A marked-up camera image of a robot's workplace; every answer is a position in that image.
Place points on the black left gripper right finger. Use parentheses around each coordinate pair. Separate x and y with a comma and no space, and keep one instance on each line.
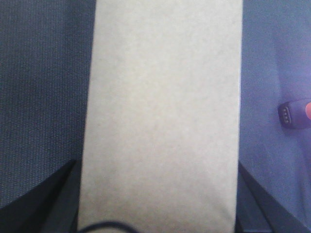
(257,211)

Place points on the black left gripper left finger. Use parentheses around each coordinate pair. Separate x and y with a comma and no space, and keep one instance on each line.
(50,207)

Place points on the small brown cardboard package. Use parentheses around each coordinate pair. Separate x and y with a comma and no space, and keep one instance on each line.
(161,141)

